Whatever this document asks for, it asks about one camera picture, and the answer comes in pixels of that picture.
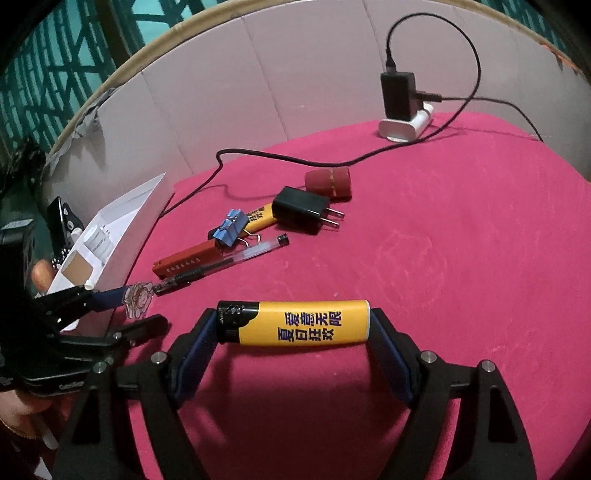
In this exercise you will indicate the blue binder clip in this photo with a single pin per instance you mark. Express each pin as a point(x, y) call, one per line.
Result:
point(231, 228)

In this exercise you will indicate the white power strip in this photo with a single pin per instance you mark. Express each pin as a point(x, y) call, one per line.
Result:
point(401, 130)

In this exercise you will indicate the dark red round cap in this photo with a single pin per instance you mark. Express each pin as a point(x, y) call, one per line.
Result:
point(328, 182)

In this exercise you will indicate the beige capped container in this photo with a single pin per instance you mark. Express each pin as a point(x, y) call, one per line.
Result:
point(76, 270)

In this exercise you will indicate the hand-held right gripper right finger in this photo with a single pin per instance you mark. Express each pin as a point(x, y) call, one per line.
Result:
point(392, 360)

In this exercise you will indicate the yellow lighter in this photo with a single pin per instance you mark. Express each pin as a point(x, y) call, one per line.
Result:
point(295, 323)
point(259, 217)

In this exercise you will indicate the wooden wall trim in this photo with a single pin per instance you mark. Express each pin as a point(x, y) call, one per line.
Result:
point(136, 53)

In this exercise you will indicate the clear pen with cartoon charm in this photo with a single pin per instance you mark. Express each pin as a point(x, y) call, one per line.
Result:
point(240, 254)

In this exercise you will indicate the black plug adapter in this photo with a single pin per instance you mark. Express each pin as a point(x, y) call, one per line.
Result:
point(300, 207)

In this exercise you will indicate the white cardboard box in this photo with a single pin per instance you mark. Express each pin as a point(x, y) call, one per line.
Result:
point(134, 240)

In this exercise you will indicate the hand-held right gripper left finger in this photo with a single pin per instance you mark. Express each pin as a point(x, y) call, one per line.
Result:
point(194, 364)

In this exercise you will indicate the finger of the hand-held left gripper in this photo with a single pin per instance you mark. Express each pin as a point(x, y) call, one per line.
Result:
point(143, 325)
point(108, 297)

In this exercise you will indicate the white plastic bottle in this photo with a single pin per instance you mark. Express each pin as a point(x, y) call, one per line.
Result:
point(98, 244)

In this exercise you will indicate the person's left hand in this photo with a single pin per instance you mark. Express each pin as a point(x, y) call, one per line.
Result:
point(42, 277)

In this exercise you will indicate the teal lattice window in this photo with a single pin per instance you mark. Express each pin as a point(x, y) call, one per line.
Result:
point(60, 60)

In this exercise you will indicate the black wall charger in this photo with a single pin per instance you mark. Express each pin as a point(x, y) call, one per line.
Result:
point(397, 94)

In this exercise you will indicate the red printed table cloth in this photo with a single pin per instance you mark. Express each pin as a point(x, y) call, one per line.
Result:
point(461, 277)

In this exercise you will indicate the dark red slim lighter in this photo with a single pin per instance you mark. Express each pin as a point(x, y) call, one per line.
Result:
point(184, 259)

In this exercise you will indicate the black white-dotted object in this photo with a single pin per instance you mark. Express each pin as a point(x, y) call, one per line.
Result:
point(57, 221)

